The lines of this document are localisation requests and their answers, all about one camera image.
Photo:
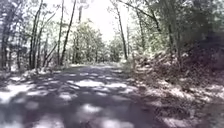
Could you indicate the grey asphalt path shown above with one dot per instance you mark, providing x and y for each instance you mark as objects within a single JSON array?
[{"x": 80, "y": 103}]

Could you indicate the leaf-covered ground bank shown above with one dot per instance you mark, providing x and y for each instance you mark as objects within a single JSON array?
[{"x": 186, "y": 90}]

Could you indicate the wood of trees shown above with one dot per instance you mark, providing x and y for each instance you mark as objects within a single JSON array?
[{"x": 36, "y": 36}]

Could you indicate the leaf-covered ground verge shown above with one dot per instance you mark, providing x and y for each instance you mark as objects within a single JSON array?
[{"x": 20, "y": 75}]

